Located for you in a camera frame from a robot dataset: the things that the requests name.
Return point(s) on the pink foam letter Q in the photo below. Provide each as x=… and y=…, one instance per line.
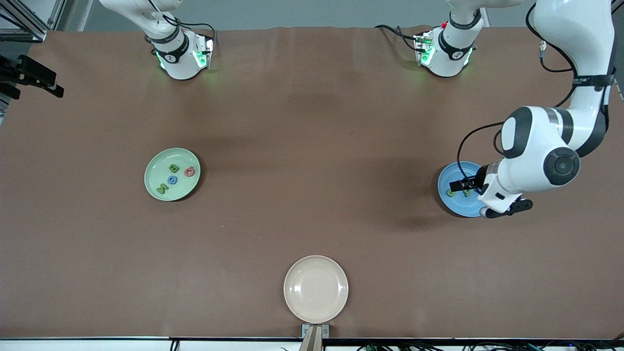
x=186, y=171

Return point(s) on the left base connector bracket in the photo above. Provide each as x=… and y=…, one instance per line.
x=420, y=44

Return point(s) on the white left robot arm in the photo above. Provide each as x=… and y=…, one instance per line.
x=575, y=29

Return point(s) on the blue plate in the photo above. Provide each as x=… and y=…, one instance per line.
x=456, y=207

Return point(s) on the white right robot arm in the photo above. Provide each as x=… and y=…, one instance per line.
x=178, y=58

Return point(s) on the right base connector bracket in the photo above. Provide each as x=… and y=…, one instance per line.
x=208, y=46

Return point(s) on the beige plate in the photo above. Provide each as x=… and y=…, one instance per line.
x=316, y=289

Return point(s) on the light green plate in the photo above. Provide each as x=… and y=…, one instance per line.
x=183, y=192

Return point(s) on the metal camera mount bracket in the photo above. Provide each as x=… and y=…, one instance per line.
x=307, y=331

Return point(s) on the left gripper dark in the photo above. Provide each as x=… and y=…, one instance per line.
x=478, y=179

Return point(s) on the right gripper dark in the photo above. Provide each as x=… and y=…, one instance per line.
x=19, y=73

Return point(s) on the base connector bracket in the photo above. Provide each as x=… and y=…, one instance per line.
x=420, y=44
x=208, y=46

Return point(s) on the brown table mat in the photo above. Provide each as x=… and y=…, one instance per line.
x=312, y=122

